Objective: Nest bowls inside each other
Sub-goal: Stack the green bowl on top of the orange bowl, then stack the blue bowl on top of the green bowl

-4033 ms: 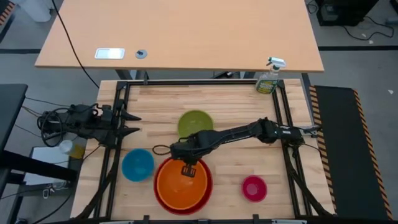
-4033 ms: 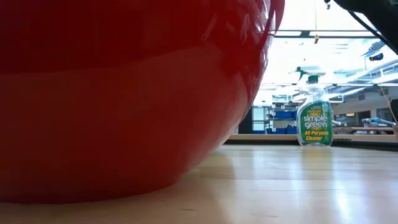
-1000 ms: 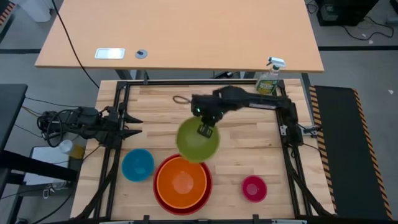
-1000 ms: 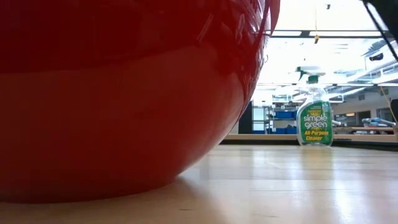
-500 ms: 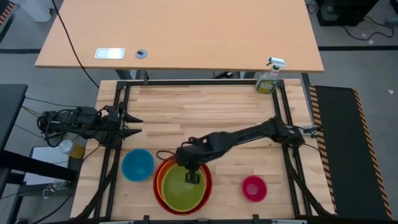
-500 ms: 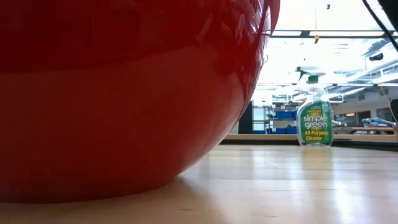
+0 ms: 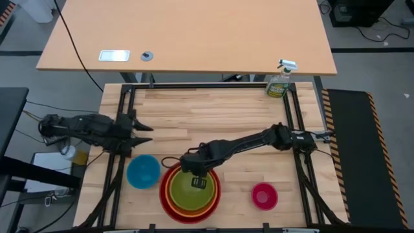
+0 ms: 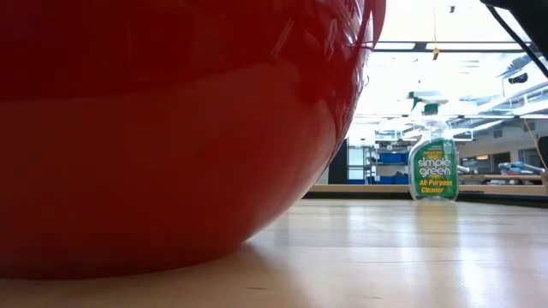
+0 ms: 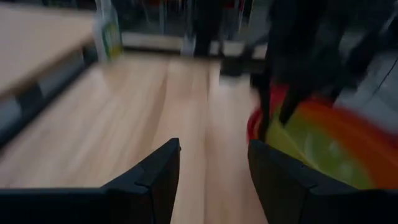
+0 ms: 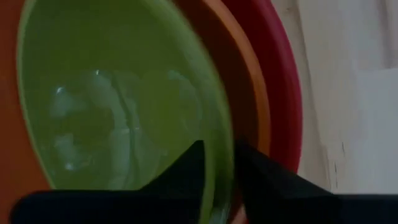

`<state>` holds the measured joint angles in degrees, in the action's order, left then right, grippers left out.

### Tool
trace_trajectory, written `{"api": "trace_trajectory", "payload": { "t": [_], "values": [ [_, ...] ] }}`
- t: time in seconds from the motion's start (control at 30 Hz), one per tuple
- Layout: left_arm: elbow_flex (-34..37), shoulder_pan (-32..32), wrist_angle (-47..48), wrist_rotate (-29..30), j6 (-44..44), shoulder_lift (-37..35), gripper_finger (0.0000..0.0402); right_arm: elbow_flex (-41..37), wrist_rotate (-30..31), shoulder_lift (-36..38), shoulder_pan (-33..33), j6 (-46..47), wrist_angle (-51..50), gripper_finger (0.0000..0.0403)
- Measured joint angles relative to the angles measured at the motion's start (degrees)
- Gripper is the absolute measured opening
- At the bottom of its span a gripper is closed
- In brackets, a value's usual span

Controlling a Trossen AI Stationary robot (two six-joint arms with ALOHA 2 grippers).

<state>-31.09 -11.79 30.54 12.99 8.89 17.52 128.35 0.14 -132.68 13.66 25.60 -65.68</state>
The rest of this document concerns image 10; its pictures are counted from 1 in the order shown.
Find orange plastic bowl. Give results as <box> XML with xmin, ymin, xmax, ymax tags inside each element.
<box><xmin>0</xmin><ymin>0</ymin><xmax>271</xmax><ymax>224</ymax></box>

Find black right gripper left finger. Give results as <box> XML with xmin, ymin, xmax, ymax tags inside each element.
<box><xmin>9</xmin><ymin>139</ymin><xmax>206</xmax><ymax>224</ymax></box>

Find red plastic bowl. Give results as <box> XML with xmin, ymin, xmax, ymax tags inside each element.
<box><xmin>221</xmin><ymin>0</ymin><xmax>304</xmax><ymax>224</ymax></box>

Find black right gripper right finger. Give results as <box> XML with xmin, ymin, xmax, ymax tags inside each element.
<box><xmin>234</xmin><ymin>141</ymin><xmax>398</xmax><ymax>224</ymax></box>

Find green plastic bowl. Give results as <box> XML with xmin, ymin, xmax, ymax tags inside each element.
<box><xmin>17</xmin><ymin>0</ymin><xmax>234</xmax><ymax>224</ymax></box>

